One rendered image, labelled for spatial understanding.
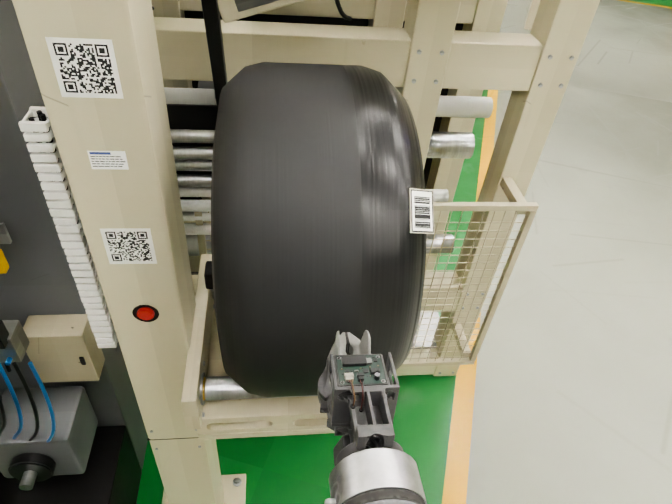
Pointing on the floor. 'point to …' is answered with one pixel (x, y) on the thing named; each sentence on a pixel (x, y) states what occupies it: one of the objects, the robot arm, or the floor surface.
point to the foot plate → (235, 489)
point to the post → (80, 21)
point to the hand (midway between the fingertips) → (346, 344)
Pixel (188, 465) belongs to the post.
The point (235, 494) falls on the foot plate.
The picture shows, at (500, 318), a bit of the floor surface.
